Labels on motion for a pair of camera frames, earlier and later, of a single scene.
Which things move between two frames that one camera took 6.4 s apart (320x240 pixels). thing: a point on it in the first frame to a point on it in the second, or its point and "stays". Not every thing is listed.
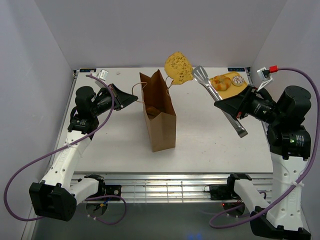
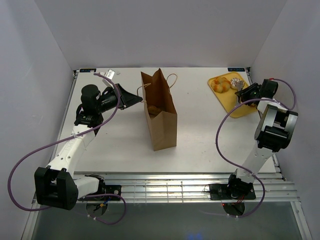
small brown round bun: x=152 y=111 stays
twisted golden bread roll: x=221 y=82 stays
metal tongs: x=200 y=75 to x=240 y=85
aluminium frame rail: x=170 y=187 stays
